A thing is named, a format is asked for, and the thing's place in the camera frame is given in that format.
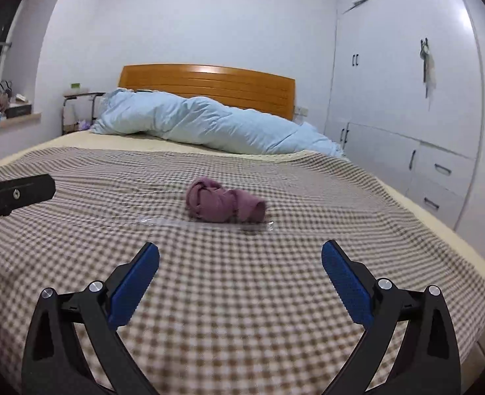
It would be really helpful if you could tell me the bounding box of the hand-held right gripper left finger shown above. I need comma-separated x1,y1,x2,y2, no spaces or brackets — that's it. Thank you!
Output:
20,242,161,395

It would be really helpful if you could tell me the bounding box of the beige bed sheet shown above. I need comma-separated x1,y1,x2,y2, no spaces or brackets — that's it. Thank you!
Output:
0,131,485,280

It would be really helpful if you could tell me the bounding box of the purple cloth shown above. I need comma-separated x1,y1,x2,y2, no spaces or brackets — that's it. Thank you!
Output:
185,176,268,224

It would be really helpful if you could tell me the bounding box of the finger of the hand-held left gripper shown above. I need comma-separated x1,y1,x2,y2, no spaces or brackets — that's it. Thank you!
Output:
0,174,56,228

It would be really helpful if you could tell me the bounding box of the black box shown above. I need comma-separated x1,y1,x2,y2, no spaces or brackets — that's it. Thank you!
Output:
4,103,33,119

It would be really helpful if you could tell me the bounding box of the white wardrobe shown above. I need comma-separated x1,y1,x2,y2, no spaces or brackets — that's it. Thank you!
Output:
324,0,485,262

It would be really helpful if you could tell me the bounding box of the black frame side table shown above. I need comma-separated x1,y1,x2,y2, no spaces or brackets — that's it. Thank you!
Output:
61,91,107,136

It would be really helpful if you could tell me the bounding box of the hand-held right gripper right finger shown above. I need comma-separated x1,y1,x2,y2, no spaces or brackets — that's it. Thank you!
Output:
321,240,461,395

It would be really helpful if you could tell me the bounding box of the light blue duvet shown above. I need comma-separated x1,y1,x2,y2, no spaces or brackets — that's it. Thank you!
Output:
89,87,346,158

